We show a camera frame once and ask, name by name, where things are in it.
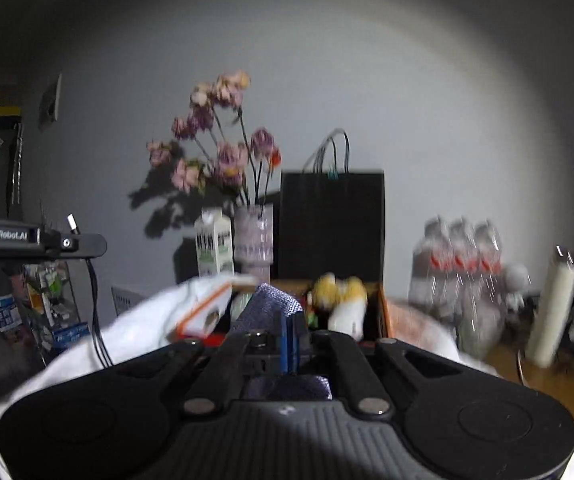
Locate purple glass vase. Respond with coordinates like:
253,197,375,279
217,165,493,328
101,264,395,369
234,205,274,283

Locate black paper bag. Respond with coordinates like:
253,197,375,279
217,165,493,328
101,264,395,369
275,128,386,283

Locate water bottle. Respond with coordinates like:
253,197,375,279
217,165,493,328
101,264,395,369
408,217,453,312
448,217,479,311
474,220,502,304

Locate yellow white plush toy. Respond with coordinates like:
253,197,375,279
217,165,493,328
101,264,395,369
310,273,368,341

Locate water bottle middle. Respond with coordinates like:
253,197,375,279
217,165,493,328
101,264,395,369
448,217,479,311

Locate clear glass cup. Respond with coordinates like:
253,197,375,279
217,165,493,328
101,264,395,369
457,304,504,360

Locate white milk carton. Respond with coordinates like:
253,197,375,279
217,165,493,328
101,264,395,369
195,208,235,276

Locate wire storage rack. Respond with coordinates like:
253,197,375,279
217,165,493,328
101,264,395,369
23,260,89,362

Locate water bottle left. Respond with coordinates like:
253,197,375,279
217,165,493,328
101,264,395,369
408,217,453,312

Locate water bottle right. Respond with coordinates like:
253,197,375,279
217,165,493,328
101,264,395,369
474,220,502,304

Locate purple knitted cloth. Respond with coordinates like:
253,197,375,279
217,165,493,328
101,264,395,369
229,284,332,401

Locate white round lamp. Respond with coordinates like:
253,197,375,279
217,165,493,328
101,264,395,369
502,263,531,310

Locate white fluffy blanket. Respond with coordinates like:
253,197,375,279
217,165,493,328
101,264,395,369
0,273,574,480

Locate dried purple flowers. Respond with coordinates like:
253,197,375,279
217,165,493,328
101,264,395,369
146,70,281,206

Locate red cardboard box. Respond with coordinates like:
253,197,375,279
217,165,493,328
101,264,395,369
170,280,395,344

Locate white thermos bottle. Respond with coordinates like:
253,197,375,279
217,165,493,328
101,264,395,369
526,245,574,368

